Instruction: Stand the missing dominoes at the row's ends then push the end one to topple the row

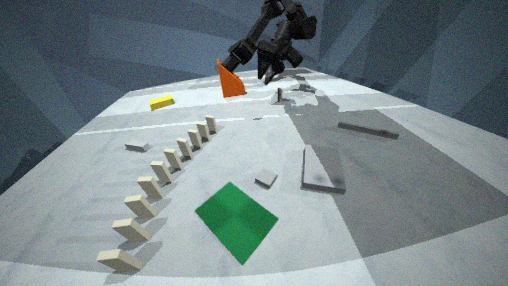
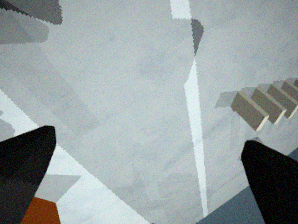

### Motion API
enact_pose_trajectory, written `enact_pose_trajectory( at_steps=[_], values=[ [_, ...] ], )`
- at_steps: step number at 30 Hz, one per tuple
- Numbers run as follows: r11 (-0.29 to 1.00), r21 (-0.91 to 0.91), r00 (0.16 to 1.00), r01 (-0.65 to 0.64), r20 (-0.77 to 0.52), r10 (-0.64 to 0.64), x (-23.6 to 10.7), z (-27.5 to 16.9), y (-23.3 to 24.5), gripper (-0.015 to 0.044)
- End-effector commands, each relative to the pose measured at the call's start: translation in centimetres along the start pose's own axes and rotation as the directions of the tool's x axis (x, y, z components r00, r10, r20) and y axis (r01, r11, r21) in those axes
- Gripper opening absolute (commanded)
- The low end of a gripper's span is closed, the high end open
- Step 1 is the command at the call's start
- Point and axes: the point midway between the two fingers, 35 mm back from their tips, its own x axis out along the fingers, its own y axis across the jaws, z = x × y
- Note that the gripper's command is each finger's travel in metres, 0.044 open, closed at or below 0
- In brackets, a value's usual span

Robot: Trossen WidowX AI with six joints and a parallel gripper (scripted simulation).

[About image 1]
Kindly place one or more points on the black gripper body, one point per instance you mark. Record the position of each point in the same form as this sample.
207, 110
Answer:
275, 49

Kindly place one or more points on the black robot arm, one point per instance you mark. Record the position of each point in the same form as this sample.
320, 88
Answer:
298, 27

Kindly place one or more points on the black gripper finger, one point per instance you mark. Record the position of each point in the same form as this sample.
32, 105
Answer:
270, 74
264, 62

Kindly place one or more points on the yellow flat block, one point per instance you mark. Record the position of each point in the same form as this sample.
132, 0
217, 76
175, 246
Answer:
161, 102

